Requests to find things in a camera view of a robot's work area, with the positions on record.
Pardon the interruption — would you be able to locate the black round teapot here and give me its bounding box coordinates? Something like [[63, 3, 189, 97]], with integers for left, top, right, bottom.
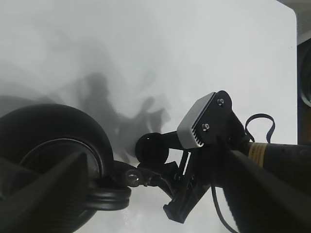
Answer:
[[0, 104, 144, 228]]

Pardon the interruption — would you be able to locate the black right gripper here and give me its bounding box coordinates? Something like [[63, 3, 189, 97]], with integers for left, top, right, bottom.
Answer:
[[161, 90, 245, 223]]

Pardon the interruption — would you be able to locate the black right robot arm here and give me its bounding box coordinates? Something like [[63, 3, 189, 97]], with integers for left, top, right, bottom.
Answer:
[[162, 91, 311, 232]]

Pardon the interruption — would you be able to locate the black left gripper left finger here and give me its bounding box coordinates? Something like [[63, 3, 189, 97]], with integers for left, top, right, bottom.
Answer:
[[0, 153, 87, 233]]

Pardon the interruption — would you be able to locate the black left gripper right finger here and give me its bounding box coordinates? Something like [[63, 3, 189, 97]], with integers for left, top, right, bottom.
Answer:
[[228, 150, 311, 233]]

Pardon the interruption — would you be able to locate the black cable loop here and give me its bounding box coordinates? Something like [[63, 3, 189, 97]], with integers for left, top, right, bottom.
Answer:
[[244, 113, 276, 144]]

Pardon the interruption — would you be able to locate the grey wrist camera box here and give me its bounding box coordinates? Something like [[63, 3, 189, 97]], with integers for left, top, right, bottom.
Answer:
[[176, 92, 216, 149]]

